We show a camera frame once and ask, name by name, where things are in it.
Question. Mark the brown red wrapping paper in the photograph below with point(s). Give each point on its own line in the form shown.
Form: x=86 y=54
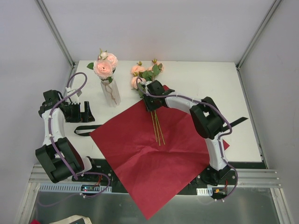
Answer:
x=152 y=169

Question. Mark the white ribbed ceramic vase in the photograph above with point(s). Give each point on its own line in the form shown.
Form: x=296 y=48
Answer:
x=111 y=92

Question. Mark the black ribbon with gold print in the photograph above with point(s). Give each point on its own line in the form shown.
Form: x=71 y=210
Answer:
x=82 y=130

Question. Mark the right white cable duct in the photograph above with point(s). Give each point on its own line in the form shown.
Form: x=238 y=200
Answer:
x=210 y=191

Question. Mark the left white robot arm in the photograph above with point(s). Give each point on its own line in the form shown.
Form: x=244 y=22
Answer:
x=57 y=156

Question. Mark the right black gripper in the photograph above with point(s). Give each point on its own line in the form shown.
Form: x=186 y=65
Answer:
x=151 y=104

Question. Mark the red object at bottom edge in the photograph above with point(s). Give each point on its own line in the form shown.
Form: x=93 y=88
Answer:
x=35 y=222

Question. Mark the left aluminium frame post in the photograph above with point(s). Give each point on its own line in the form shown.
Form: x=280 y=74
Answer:
x=55 y=32

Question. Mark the right aluminium frame post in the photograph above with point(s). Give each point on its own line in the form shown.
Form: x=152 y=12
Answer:
x=262 y=26

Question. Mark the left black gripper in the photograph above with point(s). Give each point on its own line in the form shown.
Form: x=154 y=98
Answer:
x=78 y=113

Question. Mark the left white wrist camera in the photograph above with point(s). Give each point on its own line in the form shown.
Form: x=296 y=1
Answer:
x=75 y=97

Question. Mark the light pink rose stem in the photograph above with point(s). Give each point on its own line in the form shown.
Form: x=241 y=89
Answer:
x=105 y=66

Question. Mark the left white cable duct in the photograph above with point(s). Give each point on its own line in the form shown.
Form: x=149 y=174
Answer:
x=74 y=188

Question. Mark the white cable duct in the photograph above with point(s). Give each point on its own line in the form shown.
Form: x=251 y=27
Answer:
x=74 y=188
x=210 y=191

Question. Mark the aluminium frame post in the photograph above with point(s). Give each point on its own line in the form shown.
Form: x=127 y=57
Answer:
x=262 y=26
x=55 y=32

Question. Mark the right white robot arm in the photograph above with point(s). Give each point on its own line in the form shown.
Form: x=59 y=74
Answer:
x=207 y=119

